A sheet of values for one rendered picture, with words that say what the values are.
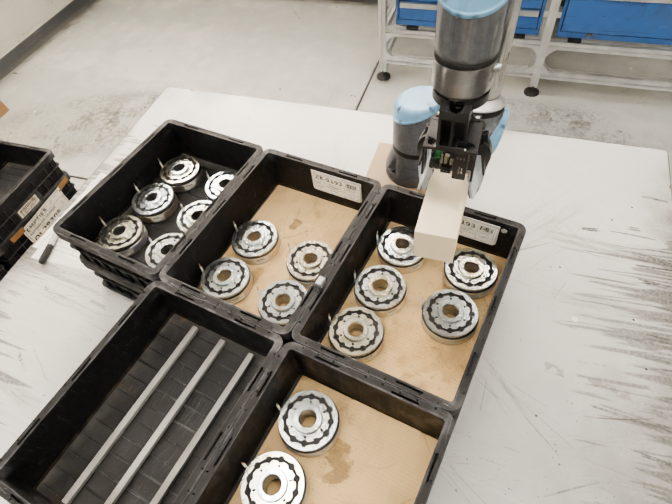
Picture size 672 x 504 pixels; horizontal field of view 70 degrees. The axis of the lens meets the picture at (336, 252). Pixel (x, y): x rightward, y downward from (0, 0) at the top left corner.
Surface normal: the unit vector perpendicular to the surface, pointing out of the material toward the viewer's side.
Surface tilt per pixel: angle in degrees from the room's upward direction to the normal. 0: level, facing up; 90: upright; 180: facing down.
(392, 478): 0
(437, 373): 0
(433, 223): 0
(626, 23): 90
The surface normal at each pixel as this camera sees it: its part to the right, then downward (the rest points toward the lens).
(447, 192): -0.09, -0.59
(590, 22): -0.31, 0.78
